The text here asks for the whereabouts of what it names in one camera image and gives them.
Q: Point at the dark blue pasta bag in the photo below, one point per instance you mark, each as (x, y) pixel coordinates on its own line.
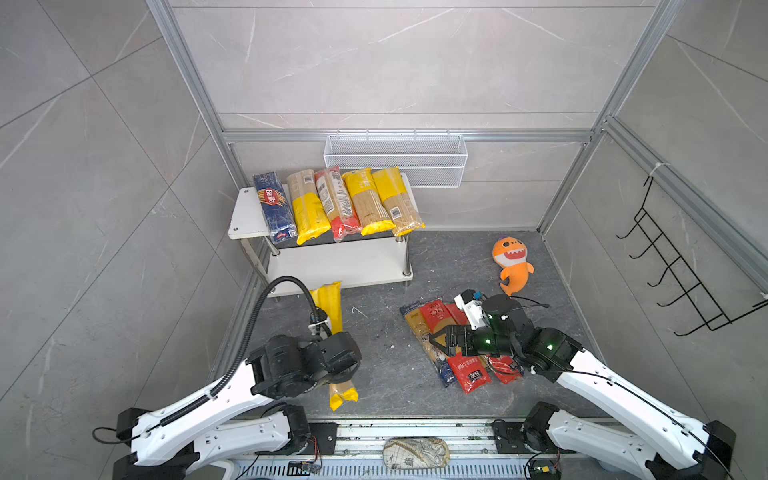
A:
(417, 323)

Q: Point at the orange shark plush toy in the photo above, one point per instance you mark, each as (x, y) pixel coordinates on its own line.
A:
(511, 255)

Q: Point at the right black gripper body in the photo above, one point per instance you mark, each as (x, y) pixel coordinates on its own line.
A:
(480, 341)

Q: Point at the yellow wholewheat spaghetti bag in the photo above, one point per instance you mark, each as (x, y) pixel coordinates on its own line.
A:
(370, 211)

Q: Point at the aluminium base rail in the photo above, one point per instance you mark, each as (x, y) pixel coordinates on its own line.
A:
(474, 441)

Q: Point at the tan yellow pasta bag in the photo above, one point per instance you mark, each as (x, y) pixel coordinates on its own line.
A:
(309, 214)

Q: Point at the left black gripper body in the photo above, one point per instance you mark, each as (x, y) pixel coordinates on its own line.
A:
(344, 378)

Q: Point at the yellow spaghetti bag with barcode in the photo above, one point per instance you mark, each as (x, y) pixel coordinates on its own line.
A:
(396, 199)

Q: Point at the red yellow spaghetti bag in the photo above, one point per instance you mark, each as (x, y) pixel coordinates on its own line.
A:
(469, 372)

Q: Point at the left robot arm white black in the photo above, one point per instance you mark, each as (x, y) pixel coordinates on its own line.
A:
(246, 411)

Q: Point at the white two-tier shelf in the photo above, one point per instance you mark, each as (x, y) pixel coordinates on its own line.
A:
(355, 261)

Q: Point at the patterned cloth pouch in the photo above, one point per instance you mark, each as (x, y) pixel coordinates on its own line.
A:
(414, 453)

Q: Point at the black wire hook rack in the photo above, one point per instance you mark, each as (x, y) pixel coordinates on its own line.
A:
(689, 287)

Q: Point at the red spaghetti bag with label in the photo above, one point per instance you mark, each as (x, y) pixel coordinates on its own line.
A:
(337, 203)

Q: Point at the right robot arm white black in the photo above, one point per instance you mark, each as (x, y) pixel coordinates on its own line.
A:
(657, 441)

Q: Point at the blue Barilla spaghetti box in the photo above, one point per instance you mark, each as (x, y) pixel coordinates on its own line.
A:
(275, 206)

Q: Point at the long yellow spaghetti bag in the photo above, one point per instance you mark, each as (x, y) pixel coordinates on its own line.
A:
(328, 299)

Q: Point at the white wire mesh basket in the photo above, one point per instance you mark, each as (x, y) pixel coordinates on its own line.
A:
(428, 160)

